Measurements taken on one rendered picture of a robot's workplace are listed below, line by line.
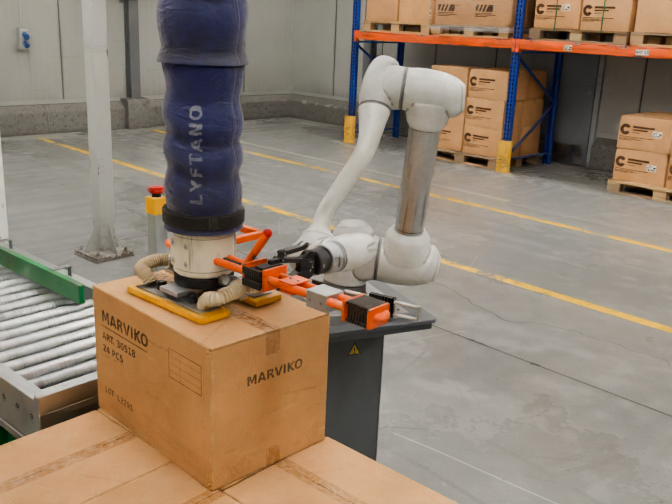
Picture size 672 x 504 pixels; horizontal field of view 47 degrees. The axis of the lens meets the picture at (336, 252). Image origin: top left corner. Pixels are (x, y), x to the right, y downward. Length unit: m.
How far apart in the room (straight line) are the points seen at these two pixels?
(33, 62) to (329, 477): 10.27
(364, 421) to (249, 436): 0.87
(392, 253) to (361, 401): 0.57
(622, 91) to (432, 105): 8.30
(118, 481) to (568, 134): 9.37
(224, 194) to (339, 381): 0.96
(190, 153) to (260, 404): 0.68
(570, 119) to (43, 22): 7.38
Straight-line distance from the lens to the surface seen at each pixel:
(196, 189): 2.07
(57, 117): 11.98
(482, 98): 10.13
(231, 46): 2.04
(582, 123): 10.82
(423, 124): 2.44
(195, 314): 2.07
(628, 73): 10.60
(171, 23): 2.03
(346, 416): 2.85
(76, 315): 3.29
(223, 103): 2.05
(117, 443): 2.34
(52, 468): 2.27
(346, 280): 2.68
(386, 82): 2.42
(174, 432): 2.17
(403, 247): 2.61
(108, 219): 5.85
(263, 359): 2.03
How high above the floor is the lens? 1.72
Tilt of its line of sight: 17 degrees down
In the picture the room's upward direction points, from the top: 2 degrees clockwise
